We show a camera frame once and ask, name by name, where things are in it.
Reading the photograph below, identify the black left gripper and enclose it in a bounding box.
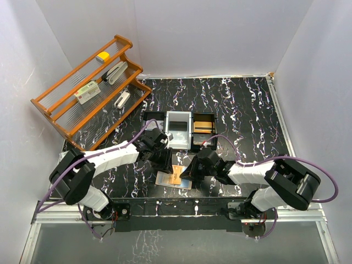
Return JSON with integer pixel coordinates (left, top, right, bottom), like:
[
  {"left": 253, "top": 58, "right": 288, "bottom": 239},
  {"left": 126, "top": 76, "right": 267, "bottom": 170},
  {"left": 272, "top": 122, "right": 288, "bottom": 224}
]
[{"left": 149, "top": 146, "right": 173, "bottom": 174}]

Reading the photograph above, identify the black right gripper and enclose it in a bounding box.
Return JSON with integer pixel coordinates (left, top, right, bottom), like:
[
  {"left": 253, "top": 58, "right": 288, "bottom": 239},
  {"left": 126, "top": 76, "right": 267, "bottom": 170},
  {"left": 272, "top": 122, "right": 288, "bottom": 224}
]
[{"left": 180, "top": 154, "right": 216, "bottom": 181}]

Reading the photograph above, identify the beige leather card holder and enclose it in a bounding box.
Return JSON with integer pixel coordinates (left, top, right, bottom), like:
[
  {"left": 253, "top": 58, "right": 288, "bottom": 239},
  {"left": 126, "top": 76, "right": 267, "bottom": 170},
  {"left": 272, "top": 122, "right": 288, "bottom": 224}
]
[{"left": 155, "top": 172, "right": 192, "bottom": 190}]

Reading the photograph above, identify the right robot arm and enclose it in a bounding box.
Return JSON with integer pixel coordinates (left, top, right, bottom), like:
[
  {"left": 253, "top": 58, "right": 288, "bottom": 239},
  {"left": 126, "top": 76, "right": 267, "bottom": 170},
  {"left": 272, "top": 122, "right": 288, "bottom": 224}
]
[{"left": 180, "top": 147, "right": 321, "bottom": 218}]

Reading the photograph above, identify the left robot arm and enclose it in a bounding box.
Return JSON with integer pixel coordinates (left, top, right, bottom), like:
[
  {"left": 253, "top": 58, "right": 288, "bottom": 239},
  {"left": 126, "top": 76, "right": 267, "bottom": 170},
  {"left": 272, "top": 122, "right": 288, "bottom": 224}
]
[{"left": 49, "top": 128, "right": 173, "bottom": 219}]

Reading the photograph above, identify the silver card in left tray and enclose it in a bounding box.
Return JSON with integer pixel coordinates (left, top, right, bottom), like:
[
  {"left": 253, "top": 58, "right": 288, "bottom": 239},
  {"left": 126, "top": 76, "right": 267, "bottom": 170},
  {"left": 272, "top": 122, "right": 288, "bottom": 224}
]
[{"left": 148, "top": 120, "right": 164, "bottom": 130}]

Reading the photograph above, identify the black right tray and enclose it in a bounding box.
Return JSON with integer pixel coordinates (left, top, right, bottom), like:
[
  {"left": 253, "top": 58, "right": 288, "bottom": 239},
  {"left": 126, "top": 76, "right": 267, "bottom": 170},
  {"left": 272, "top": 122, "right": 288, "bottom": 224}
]
[{"left": 190, "top": 112, "right": 218, "bottom": 153}]

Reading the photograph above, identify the black tray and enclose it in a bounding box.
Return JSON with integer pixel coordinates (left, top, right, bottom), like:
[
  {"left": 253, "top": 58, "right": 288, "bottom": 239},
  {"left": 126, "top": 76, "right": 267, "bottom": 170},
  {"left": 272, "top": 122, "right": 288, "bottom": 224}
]
[
  {"left": 190, "top": 112, "right": 218, "bottom": 153},
  {"left": 142, "top": 111, "right": 166, "bottom": 135}
]

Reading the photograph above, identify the white tray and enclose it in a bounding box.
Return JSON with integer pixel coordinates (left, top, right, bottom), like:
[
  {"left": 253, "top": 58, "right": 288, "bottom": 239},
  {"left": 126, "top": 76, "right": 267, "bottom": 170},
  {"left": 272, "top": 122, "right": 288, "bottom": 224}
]
[{"left": 164, "top": 111, "right": 192, "bottom": 150}]

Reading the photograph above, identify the black left tray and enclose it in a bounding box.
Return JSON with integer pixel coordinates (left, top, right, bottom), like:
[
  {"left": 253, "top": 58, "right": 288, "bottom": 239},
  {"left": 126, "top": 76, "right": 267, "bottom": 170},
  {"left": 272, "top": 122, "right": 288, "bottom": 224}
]
[{"left": 142, "top": 111, "right": 166, "bottom": 135}]

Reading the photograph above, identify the small white stapler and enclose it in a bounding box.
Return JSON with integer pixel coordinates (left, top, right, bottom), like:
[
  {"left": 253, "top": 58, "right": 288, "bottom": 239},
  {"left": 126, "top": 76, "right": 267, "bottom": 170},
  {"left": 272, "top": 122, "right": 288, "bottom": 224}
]
[{"left": 114, "top": 91, "right": 130, "bottom": 109}]

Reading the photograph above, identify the orange wooden shelf rack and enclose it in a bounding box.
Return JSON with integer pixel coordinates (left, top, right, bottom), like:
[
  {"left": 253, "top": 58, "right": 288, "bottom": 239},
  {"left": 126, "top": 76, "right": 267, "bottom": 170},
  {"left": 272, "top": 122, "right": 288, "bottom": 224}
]
[{"left": 31, "top": 35, "right": 152, "bottom": 151}]

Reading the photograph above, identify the white printed paper sheet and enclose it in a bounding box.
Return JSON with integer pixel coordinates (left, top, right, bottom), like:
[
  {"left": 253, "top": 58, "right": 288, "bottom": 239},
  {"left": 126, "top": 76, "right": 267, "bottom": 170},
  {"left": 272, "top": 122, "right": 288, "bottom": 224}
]
[{"left": 59, "top": 151, "right": 67, "bottom": 161}]

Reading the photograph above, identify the white black stapler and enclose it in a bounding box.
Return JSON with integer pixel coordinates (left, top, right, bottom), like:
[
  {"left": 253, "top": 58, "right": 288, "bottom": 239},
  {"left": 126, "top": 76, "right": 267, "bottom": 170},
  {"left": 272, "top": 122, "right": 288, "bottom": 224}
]
[{"left": 101, "top": 61, "right": 128, "bottom": 85}]

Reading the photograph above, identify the white staples box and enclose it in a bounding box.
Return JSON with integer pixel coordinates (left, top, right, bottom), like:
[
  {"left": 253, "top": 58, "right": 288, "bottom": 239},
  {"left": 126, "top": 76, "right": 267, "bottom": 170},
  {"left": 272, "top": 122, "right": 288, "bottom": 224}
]
[{"left": 74, "top": 80, "right": 101, "bottom": 105}]

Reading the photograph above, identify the yellow white tape measure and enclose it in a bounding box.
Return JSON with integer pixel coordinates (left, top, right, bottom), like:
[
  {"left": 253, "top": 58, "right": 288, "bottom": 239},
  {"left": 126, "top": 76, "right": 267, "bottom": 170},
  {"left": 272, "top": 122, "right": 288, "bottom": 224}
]
[{"left": 95, "top": 51, "right": 110, "bottom": 64}]

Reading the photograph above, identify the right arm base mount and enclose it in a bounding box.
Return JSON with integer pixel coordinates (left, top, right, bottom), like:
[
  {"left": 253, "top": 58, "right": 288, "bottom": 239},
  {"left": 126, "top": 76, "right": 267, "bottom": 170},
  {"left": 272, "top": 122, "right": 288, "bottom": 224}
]
[{"left": 220, "top": 202, "right": 277, "bottom": 221}]

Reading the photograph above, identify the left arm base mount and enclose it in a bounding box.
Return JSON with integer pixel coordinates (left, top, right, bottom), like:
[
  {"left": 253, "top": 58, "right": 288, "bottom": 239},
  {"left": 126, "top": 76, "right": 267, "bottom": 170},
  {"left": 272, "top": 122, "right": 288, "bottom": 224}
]
[{"left": 83, "top": 202, "right": 131, "bottom": 222}]

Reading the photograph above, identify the aluminium frame rail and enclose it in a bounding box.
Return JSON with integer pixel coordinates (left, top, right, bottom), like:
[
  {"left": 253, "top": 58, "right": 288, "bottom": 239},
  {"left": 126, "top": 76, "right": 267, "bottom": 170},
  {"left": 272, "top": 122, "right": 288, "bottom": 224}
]
[{"left": 20, "top": 197, "right": 339, "bottom": 263}]

